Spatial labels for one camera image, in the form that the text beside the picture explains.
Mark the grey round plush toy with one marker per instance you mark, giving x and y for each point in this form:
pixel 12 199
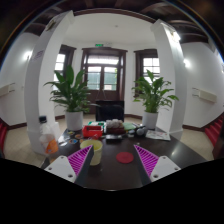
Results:
pixel 140 131

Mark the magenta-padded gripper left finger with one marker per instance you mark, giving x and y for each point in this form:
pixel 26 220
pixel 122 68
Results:
pixel 80 159

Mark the printed magazine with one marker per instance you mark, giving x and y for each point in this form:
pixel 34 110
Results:
pixel 158 135

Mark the large potted green plant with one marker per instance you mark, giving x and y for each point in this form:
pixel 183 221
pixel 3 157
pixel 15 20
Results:
pixel 73 100

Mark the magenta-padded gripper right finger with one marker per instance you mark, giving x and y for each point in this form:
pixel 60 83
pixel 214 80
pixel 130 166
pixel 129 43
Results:
pixel 146 159

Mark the narrow dark-framed window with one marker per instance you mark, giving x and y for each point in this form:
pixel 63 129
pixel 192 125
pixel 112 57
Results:
pixel 60 63

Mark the green exit sign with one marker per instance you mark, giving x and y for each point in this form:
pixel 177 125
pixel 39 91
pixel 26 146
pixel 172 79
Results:
pixel 98 45

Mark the red box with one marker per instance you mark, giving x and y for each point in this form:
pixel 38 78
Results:
pixel 91 131

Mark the green box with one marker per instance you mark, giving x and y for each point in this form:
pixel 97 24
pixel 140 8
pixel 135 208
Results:
pixel 98 123

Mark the wide dark-framed window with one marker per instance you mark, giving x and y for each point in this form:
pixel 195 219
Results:
pixel 150 65

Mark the long white wall unit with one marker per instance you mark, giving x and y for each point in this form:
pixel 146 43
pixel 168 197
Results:
pixel 206 95

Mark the basket of white items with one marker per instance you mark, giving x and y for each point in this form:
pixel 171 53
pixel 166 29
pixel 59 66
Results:
pixel 115 126

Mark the flat black device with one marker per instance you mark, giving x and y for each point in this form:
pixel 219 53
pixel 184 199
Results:
pixel 114 137

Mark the light green cloth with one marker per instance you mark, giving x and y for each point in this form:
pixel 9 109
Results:
pixel 129 126

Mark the yellow cup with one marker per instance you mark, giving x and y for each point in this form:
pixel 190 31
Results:
pixel 96 150

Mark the clear orange-labelled drink bottle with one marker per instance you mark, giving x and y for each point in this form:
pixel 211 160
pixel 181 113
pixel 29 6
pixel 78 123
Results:
pixel 49 140

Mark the dark wooden double door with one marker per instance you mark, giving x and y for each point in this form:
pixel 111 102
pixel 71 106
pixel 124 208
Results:
pixel 103 76

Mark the red carpeted staircase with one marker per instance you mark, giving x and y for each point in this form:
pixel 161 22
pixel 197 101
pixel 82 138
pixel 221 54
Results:
pixel 2 133
pixel 215 130

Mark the flat round red coaster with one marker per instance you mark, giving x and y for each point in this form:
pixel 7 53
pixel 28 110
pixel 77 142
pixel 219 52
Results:
pixel 125 157

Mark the small potted green plant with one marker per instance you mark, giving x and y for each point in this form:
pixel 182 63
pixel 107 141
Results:
pixel 151 100

